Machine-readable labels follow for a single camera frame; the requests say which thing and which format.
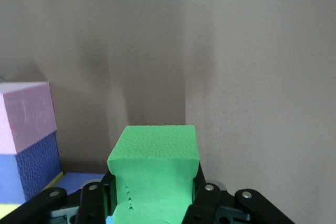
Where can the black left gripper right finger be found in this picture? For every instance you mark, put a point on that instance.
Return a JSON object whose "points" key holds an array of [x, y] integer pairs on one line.
{"points": [[207, 203]]}

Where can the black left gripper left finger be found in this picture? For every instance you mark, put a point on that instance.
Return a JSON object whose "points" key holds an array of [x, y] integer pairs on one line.
{"points": [[86, 203]]}

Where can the purple foam block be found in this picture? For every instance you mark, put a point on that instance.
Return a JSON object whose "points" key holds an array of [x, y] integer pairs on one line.
{"points": [[76, 180], [36, 166]]}

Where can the blue foam block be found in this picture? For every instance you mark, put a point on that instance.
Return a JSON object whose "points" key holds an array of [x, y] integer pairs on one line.
{"points": [[109, 220]]}

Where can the green foam block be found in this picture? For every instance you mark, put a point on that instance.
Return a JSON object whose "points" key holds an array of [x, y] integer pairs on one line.
{"points": [[155, 150]]}

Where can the yellow foam block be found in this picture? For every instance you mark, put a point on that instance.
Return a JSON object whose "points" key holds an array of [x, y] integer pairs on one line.
{"points": [[8, 208]]}

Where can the pink foam block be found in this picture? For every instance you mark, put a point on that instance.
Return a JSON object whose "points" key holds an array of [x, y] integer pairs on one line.
{"points": [[26, 113]]}

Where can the brown table cover sheet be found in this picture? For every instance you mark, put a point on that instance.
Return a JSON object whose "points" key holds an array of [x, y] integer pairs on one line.
{"points": [[236, 51]]}

